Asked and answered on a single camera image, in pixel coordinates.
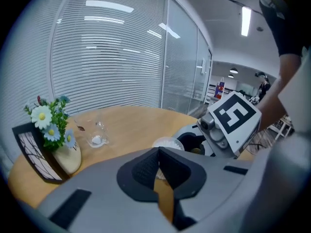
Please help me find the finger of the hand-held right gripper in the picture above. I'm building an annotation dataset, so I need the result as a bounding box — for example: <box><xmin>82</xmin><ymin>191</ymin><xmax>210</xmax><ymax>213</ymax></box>
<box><xmin>173</xmin><ymin>125</ymin><xmax>205</xmax><ymax>146</ymax></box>
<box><xmin>181</xmin><ymin>141</ymin><xmax>216</xmax><ymax>157</ymax></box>

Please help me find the long ceiling light panel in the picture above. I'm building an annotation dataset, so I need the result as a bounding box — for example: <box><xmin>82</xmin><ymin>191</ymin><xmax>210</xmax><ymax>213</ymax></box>
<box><xmin>241</xmin><ymin>5</ymin><xmax>252</xmax><ymax>37</ymax></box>

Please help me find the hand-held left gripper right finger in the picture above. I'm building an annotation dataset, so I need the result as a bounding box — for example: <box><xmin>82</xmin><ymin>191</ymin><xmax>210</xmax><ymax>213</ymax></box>
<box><xmin>158</xmin><ymin>147</ymin><xmax>255</xmax><ymax>232</ymax></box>

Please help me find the vase of artificial daisies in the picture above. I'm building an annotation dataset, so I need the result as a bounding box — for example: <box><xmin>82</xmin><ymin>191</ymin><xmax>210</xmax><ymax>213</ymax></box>
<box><xmin>23</xmin><ymin>95</ymin><xmax>82</xmax><ymax>175</ymax></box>

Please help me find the person's right forearm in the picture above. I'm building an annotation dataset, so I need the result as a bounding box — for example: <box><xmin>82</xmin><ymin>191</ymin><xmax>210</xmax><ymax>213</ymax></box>
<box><xmin>255</xmin><ymin>53</ymin><xmax>303</xmax><ymax>133</ymax></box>

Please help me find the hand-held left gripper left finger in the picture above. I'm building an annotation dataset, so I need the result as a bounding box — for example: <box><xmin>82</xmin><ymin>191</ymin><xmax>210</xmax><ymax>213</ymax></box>
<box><xmin>36</xmin><ymin>146</ymin><xmax>175</xmax><ymax>233</ymax></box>

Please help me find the black picture frame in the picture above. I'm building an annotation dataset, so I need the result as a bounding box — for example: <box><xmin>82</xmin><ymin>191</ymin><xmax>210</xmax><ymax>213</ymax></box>
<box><xmin>11</xmin><ymin>122</ymin><xmax>71</xmax><ymax>185</ymax></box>

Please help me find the person's black clothing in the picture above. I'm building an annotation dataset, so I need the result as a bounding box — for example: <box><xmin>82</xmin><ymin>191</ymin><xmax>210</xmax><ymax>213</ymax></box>
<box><xmin>259</xmin><ymin>0</ymin><xmax>311</xmax><ymax>57</ymax></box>

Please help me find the small white cup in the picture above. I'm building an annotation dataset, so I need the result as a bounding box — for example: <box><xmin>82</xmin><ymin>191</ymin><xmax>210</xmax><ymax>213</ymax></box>
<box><xmin>152</xmin><ymin>136</ymin><xmax>185</xmax><ymax>152</ymax></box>

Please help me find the clear glass cup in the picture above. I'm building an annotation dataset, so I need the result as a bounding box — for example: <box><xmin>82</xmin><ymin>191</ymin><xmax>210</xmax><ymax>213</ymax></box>
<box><xmin>72</xmin><ymin>115</ymin><xmax>111</xmax><ymax>148</ymax></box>

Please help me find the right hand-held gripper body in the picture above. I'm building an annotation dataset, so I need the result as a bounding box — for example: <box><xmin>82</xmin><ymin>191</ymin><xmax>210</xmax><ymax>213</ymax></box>
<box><xmin>196</xmin><ymin>90</ymin><xmax>262</xmax><ymax>159</ymax></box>

